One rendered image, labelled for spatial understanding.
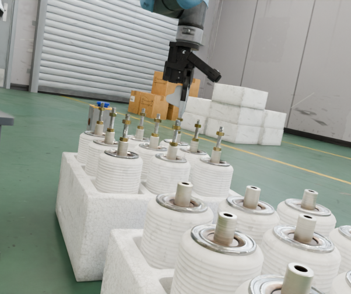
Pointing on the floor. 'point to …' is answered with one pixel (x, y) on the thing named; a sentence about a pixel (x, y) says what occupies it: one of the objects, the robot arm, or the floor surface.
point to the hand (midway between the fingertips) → (182, 113)
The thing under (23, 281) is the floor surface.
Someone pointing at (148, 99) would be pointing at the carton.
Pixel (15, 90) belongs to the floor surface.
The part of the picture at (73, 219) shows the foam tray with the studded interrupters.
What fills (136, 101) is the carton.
